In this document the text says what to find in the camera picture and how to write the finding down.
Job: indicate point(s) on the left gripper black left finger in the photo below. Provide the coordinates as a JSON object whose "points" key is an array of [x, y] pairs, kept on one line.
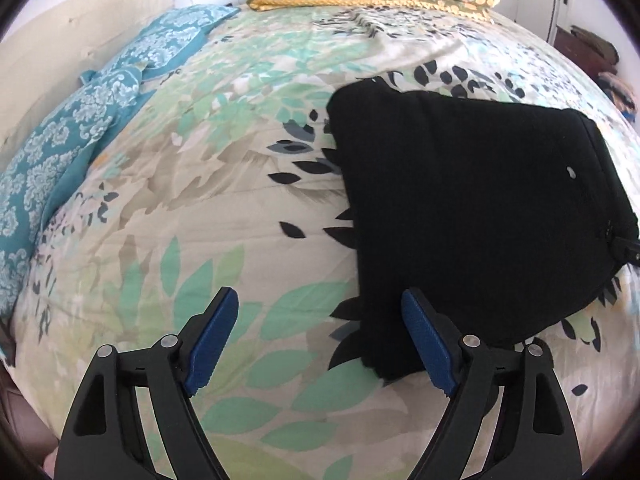
{"points": [[124, 396]]}

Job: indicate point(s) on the black pants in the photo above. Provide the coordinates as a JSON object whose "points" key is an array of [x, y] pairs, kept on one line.
{"points": [[508, 217]]}

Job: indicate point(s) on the teal damask pillow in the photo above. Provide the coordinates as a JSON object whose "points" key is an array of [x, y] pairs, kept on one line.
{"points": [[51, 164], [167, 42]]}

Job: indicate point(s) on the floral leaf print bedspread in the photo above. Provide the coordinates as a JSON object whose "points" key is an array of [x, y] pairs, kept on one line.
{"points": [[225, 178]]}

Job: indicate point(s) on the cream padded headboard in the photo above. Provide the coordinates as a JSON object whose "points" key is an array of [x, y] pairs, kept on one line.
{"points": [[42, 61]]}

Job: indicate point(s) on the dark wooden dresser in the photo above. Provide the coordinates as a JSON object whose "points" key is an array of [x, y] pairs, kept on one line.
{"points": [[590, 52]]}

